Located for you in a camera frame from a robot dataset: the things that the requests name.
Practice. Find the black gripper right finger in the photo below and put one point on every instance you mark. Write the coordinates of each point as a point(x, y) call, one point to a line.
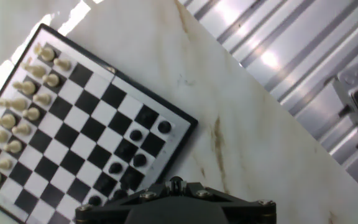
point(250, 211)

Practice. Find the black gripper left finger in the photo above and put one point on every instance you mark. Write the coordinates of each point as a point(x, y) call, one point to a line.
point(104, 211)

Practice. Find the black white chessboard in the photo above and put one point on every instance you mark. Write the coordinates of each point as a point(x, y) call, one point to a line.
point(82, 124)

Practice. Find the black chess pawn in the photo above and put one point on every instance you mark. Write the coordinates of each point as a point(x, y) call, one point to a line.
point(104, 183)
point(94, 200)
point(147, 117)
point(115, 168)
point(125, 149)
point(135, 135)

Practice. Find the black chess king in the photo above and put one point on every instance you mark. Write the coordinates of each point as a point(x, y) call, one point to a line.
point(119, 194)

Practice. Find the black chess queen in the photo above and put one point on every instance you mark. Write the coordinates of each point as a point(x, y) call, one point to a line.
point(132, 178)

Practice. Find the black chess bishop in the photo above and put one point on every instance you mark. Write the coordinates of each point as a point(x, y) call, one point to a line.
point(139, 160)

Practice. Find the black chess rook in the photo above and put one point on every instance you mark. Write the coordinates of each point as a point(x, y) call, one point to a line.
point(164, 127)

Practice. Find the white chess king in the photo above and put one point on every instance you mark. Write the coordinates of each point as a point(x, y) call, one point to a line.
point(5, 121)

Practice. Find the white chess queen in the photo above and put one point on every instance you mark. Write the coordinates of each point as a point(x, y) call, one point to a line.
point(14, 103)

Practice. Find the white chess knight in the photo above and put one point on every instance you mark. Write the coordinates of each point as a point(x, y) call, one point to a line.
point(35, 70)

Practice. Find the white chess rook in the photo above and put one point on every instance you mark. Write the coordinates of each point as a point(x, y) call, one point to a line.
point(45, 53)

